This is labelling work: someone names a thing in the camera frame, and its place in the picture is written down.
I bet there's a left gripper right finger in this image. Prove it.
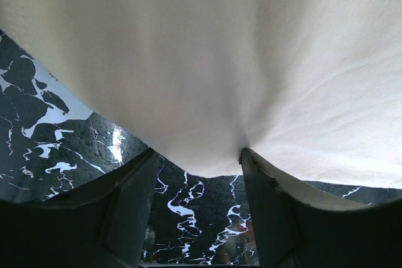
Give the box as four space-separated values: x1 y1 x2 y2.
239 148 401 267

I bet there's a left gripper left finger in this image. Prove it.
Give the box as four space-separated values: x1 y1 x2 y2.
1 149 159 267

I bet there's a peach t shirt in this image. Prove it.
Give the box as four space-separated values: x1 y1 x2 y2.
1 0 401 189

